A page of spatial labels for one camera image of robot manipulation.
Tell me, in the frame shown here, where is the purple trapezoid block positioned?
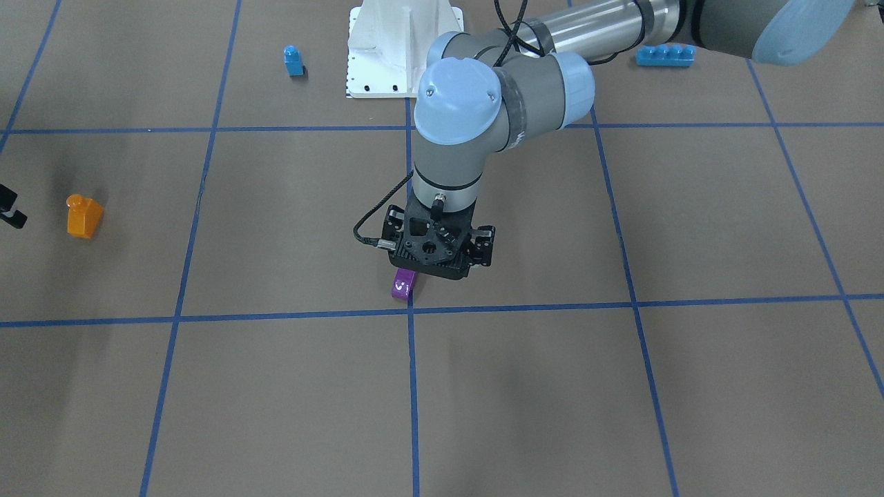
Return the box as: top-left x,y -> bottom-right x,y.
390,268 -> 417,302

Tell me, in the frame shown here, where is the small blue lego block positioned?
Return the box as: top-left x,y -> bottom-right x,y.
283,45 -> 305,77

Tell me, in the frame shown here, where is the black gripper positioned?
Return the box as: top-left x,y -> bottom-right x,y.
406,193 -> 476,232

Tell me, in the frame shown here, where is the orange trapezoid block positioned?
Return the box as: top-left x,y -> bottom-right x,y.
66,194 -> 104,240

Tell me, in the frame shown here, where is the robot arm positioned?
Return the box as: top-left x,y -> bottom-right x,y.
392,1 -> 854,230

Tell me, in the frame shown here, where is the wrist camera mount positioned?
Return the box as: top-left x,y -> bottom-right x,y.
378,202 -> 496,280

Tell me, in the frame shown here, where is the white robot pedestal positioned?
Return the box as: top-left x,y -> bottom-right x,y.
345,1 -> 465,99

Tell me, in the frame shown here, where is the long blue lego block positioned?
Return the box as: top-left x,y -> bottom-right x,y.
635,43 -> 697,67

